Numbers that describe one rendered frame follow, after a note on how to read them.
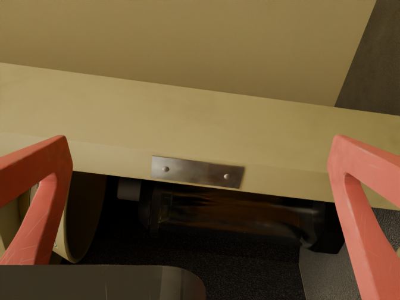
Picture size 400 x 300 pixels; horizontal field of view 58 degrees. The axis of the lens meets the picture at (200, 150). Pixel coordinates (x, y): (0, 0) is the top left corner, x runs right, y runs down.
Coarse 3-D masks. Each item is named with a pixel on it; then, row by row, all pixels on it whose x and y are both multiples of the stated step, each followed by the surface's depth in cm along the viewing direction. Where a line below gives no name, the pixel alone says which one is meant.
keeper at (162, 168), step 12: (156, 156) 27; (156, 168) 28; (168, 168) 28; (180, 168) 28; (192, 168) 28; (204, 168) 27; (216, 168) 27; (228, 168) 27; (240, 168) 27; (180, 180) 28; (192, 180) 28; (204, 180) 28; (216, 180) 28; (228, 180) 28; (240, 180) 28
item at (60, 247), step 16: (80, 176) 50; (96, 176) 50; (32, 192) 35; (80, 192) 49; (96, 192) 50; (64, 208) 34; (80, 208) 49; (96, 208) 50; (64, 224) 35; (80, 224) 47; (96, 224) 49; (64, 240) 35; (80, 240) 45; (64, 256) 38; (80, 256) 42
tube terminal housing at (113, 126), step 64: (0, 64) 35; (0, 128) 27; (64, 128) 28; (128, 128) 29; (192, 128) 30; (256, 128) 31; (320, 128) 33; (384, 128) 34; (256, 192) 29; (320, 192) 29; (0, 256) 35
